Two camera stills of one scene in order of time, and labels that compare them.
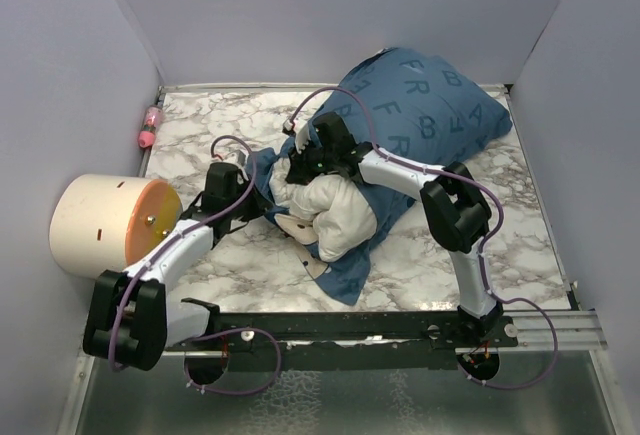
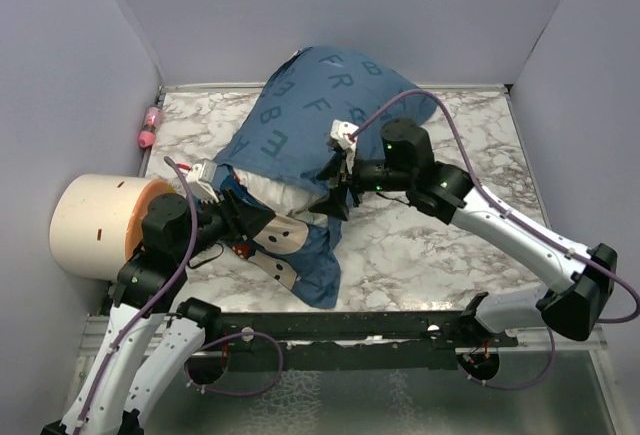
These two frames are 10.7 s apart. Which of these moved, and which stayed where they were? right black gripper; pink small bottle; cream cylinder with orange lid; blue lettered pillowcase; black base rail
Moved: right black gripper; blue lettered pillowcase
Stayed: cream cylinder with orange lid; pink small bottle; black base rail
